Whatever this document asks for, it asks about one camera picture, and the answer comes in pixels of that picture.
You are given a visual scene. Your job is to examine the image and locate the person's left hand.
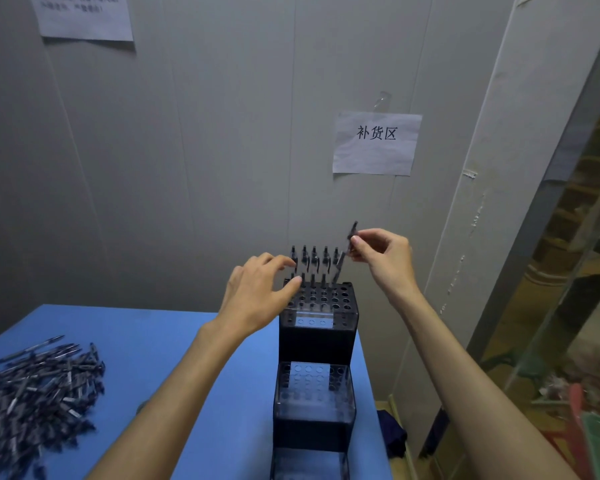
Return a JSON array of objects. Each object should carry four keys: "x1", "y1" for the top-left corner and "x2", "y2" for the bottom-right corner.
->
[{"x1": 213, "y1": 252, "x2": 304, "y2": 341}]

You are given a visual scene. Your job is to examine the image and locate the person's right hand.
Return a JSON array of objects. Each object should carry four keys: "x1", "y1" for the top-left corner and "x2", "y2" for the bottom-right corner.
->
[{"x1": 347, "y1": 228, "x2": 425, "y2": 309}]

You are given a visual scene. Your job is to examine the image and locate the black tiered pen display stand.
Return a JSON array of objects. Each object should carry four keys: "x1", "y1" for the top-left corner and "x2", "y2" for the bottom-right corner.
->
[{"x1": 269, "y1": 278, "x2": 361, "y2": 480}]

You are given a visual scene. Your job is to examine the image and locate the pile of grey pens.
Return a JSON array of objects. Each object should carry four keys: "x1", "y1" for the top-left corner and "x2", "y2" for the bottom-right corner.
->
[{"x1": 0, "y1": 335, "x2": 107, "y2": 480}]

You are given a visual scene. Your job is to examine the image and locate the person's right forearm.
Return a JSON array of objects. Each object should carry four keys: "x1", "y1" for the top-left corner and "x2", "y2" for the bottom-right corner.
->
[{"x1": 401, "y1": 288, "x2": 579, "y2": 480}]

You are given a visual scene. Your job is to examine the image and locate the person's left forearm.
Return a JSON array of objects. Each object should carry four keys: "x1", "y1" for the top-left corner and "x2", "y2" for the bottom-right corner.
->
[{"x1": 87, "y1": 318, "x2": 242, "y2": 480}]

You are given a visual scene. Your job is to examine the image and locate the blue table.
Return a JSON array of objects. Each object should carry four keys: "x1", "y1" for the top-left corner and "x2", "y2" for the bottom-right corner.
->
[{"x1": 0, "y1": 303, "x2": 394, "y2": 480}]

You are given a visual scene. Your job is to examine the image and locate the dark blue cloth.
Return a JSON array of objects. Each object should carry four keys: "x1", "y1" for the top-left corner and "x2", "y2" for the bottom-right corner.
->
[{"x1": 377, "y1": 409, "x2": 409, "y2": 459}]

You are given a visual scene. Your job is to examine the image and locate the red plastic stool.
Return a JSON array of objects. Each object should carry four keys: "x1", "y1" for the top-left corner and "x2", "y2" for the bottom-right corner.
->
[{"x1": 539, "y1": 383, "x2": 597, "y2": 480}]

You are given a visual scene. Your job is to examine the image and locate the white paper wall sign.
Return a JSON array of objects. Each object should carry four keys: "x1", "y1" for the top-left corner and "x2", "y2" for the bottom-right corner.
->
[
  {"x1": 28, "y1": 0, "x2": 135, "y2": 43},
  {"x1": 332, "y1": 110, "x2": 423, "y2": 177}
]

